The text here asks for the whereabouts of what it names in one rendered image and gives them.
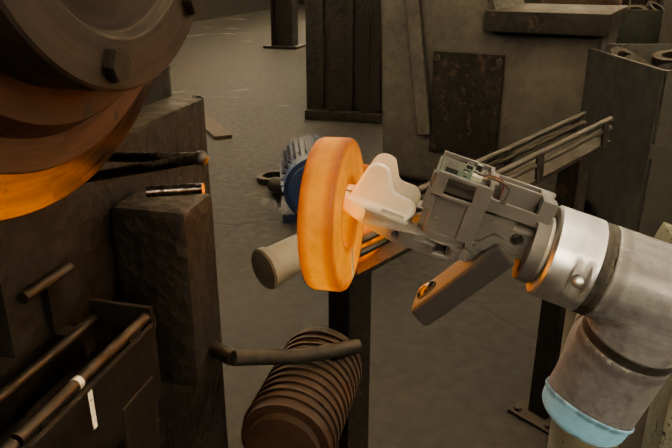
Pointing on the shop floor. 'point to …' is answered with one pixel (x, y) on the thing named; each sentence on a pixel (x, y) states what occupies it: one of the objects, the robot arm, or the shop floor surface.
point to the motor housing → (304, 398)
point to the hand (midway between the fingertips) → (336, 195)
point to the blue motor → (291, 180)
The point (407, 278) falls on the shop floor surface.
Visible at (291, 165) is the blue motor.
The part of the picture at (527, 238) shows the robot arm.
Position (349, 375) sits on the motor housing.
